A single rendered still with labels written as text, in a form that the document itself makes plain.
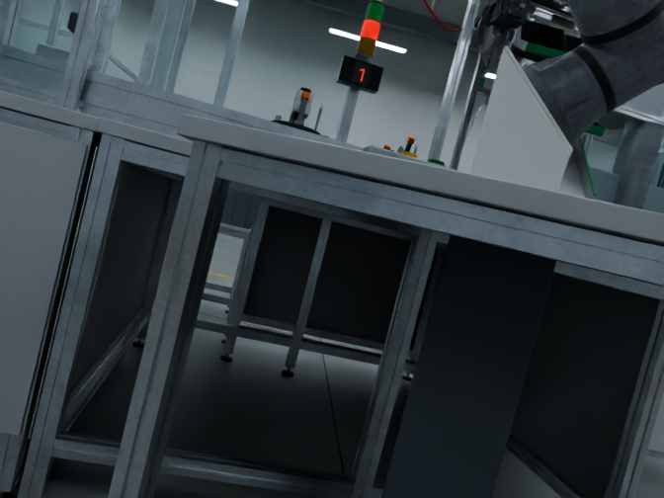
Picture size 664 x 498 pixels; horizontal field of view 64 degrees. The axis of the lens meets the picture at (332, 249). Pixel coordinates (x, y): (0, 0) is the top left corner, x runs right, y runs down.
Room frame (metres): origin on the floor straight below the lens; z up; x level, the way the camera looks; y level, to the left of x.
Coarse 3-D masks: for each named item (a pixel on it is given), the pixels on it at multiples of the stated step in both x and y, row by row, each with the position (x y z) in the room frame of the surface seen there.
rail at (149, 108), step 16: (144, 96) 1.17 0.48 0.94; (160, 96) 1.17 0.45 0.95; (176, 96) 1.17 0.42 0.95; (128, 112) 1.16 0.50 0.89; (144, 112) 1.16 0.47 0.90; (160, 112) 1.17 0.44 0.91; (176, 112) 1.17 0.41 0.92; (192, 112) 1.18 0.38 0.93; (208, 112) 1.19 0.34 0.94; (224, 112) 1.19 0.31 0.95; (144, 128) 1.16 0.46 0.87; (160, 128) 1.17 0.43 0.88; (176, 128) 1.18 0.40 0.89; (272, 128) 1.22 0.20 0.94; (288, 128) 1.22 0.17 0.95; (336, 144) 1.25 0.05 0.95; (352, 144) 1.25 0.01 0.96
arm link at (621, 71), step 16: (656, 16) 0.76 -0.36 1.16; (624, 32) 0.77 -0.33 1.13; (640, 32) 0.77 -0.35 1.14; (656, 32) 0.77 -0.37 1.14; (592, 48) 0.82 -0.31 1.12; (608, 48) 0.80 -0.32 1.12; (624, 48) 0.79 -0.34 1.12; (640, 48) 0.78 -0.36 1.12; (656, 48) 0.78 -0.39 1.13; (608, 64) 0.80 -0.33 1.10; (624, 64) 0.79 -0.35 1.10; (640, 64) 0.79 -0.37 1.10; (656, 64) 0.79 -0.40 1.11; (624, 80) 0.80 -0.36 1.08; (640, 80) 0.80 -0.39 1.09; (656, 80) 0.81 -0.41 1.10; (624, 96) 0.82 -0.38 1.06
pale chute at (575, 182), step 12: (576, 144) 1.63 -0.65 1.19; (576, 156) 1.60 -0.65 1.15; (576, 168) 1.57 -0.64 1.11; (588, 168) 1.51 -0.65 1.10; (564, 180) 1.52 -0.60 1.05; (576, 180) 1.53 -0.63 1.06; (588, 180) 1.49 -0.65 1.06; (564, 192) 1.48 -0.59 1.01; (576, 192) 1.49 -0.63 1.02; (588, 192) 1.47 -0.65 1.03
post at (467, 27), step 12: (468, 0) 2.64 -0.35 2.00; (480, 0) 2.61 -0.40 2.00; (468, 12) 2.60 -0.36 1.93; (468, 24) 2.61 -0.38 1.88; (468, 36) 2.61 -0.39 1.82; (456, 48) 2.63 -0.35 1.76; (456, 60) 2.60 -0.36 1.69; (456, 72) 2.61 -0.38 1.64; (456, 84) 2.61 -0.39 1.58; (444, 96) 2.64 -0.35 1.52; (444, 108) 2.60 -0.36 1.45; (444, 120) 2.61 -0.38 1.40; (444, 132) 2.61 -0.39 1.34; (432, 144) 2.63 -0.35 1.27; (432, 156) 2.60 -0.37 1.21
